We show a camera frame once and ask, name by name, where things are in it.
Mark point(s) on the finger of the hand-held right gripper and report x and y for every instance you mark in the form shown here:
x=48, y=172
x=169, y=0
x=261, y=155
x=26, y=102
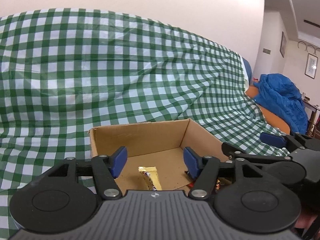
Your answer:
x=272, y=140
x=257, y=158

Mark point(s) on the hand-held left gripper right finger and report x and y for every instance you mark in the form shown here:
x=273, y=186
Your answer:
x=191, y=163

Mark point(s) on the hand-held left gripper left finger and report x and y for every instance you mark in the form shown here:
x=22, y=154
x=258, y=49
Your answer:
x=120, y=161

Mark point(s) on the gold snack packet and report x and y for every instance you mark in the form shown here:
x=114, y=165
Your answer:
x=151, y=177

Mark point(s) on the brown cardboard box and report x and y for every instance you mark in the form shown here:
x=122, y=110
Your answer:
x=150, y=137

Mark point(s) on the orange sofa cushion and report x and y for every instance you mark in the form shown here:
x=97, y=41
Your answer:
x=273, y=120

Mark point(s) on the blue puffer jacket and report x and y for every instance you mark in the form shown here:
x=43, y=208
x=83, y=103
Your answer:
x=280, y=100

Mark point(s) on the wooden side table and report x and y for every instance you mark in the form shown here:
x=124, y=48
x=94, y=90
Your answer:
x=313, y=115

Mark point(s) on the blue sofa cushion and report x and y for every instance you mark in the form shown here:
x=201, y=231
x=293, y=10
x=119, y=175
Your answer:
x=247, y=70

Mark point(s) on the green checked cloth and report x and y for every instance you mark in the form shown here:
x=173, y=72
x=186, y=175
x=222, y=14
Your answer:
x=100, y=75

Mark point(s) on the ceiling air vent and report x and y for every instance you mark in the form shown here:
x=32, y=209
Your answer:
x=312, y=23

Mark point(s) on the grey wall switch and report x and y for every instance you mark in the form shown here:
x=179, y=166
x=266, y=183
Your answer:
x=267, y=51

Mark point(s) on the dark framed wall picture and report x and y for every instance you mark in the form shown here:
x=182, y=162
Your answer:
x=283, y=44

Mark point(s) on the black wall hooks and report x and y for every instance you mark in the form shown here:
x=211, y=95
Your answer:
x=308, y=47

